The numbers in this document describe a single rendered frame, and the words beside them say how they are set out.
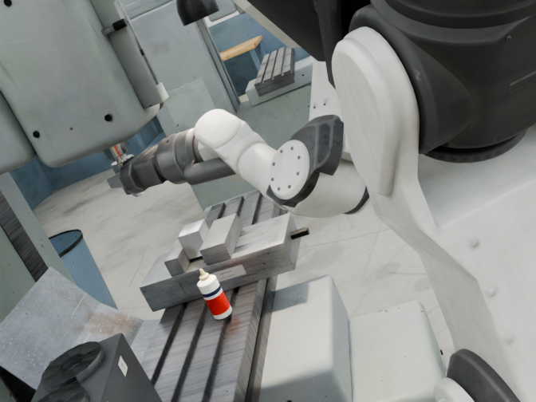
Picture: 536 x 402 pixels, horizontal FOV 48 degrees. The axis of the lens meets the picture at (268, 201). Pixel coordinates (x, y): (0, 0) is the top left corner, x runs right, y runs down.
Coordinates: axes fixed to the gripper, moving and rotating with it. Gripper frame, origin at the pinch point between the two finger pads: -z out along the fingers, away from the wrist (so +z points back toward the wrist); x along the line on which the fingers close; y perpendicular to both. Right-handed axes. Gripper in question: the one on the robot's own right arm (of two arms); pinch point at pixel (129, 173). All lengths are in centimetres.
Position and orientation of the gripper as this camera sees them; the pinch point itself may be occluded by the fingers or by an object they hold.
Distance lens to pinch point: 115.4
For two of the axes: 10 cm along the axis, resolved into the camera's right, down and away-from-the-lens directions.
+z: 8.4, -1.9, -5.1
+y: 3.9, 8.6, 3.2
